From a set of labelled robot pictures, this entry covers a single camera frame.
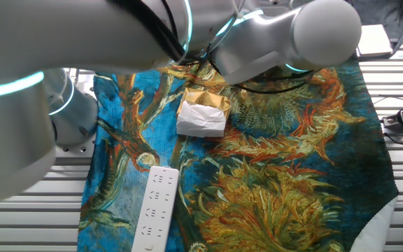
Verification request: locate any gold tissue pack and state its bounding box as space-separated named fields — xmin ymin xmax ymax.
xmin=176 ymin=87 xmax=232 ymax=139

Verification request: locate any sunflower painting cloth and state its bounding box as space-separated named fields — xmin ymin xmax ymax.
xmin=77 ymin=59 xmax=400 ymax=252

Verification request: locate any white power strip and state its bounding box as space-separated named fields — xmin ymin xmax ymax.
xmin=131 ymin=165 xmax=181 ymax=252

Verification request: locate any white pad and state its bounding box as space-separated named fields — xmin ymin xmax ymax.
xmin=357 ymin=23 xmax=394 ymax=58

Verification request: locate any dark grey towel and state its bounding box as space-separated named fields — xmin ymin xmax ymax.
xmin=348 ymin=0 xmax=403 ymax=60

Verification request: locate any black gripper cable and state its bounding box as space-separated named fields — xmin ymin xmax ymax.
xmin=106 ymin=0 xmax=315 ymax=95

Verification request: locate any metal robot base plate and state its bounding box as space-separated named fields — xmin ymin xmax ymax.
xmin=54 ymin=138 xmax=97 ymax=158

